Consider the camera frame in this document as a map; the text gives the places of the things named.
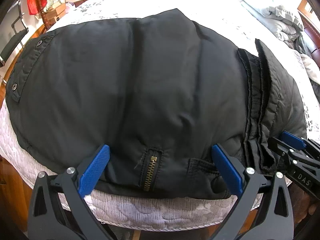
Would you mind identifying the cardboard boxes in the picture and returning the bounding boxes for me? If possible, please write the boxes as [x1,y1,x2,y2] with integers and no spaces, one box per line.
[45,3,66,27]

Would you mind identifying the person right hand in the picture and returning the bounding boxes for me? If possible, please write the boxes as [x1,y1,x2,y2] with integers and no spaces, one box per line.
[289,183,319,225]

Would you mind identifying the black quilted pants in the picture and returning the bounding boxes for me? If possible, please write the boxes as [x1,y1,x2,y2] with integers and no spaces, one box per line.
[5,9,306,199]

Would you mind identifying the black metal chair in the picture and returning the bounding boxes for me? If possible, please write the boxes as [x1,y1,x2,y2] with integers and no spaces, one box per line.
[1,0,29,67]

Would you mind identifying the dark wooden headboard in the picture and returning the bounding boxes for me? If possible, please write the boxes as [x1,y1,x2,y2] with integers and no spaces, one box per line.
[298,0,320,67]

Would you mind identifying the wooden coat rack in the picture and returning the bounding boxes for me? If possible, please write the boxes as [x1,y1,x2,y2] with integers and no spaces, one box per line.
[36,0,51,31]

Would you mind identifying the grey folded comforter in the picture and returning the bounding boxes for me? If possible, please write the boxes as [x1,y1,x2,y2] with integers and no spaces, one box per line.
[241,0,319,96]

